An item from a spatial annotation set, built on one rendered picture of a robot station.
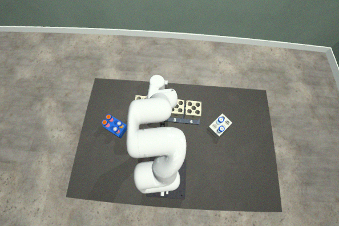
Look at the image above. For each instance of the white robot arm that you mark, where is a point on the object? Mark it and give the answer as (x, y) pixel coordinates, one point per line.
(167, 143)

